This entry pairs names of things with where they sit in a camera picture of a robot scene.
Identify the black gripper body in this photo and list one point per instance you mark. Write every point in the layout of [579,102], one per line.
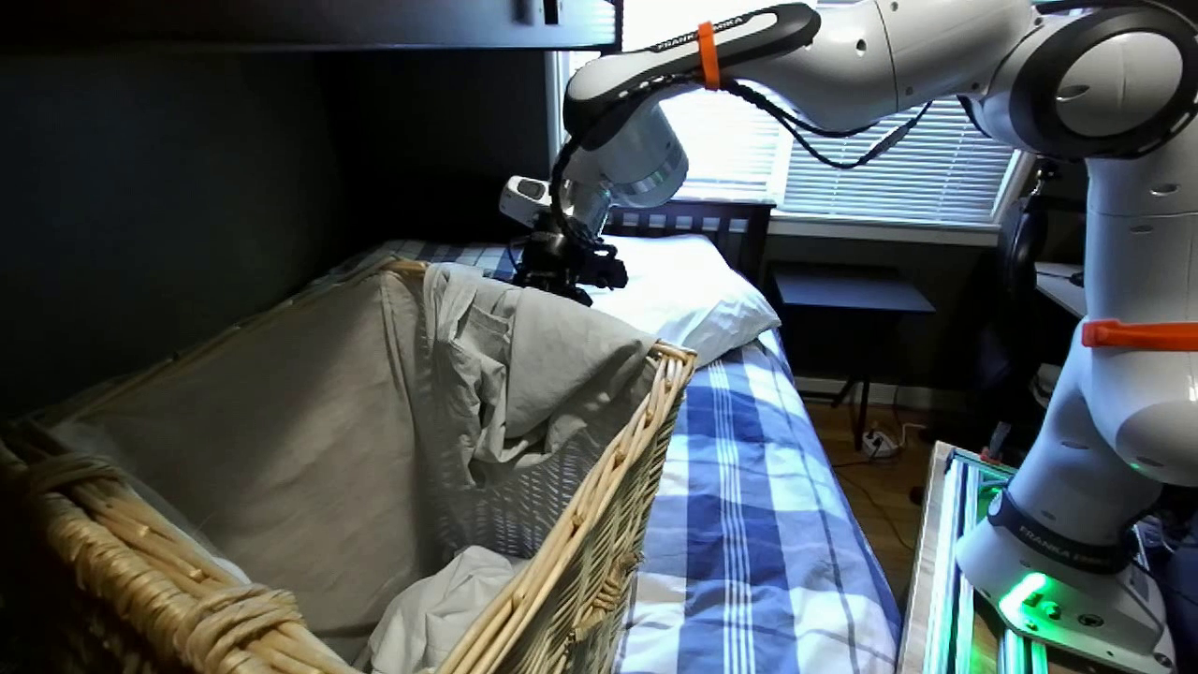
[582,261]

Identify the light grey pillowcase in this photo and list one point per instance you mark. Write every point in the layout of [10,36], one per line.
[547,359]

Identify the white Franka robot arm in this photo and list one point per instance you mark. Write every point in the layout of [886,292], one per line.
[1125,248]

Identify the wicker laundry basket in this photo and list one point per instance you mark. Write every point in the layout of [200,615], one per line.
[587,547]

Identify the white pillow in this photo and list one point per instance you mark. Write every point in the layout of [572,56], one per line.
[685,302]

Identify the dark bed headboard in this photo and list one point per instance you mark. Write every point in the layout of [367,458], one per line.
[698,221]

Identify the dark side table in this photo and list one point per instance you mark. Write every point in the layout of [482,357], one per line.
[856,292]

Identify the blue plaid bed sheet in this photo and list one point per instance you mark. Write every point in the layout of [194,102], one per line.
[749,527]

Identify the crumpled white cloth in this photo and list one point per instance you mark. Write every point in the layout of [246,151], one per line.
[437,619]

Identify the white window blinds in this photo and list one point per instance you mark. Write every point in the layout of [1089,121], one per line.
[924,171]

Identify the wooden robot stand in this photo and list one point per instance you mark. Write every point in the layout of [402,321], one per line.
[936,584]

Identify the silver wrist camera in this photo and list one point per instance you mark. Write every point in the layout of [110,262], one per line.
[527,201]

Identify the white window frame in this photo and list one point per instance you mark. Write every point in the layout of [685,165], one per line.
[886,231]

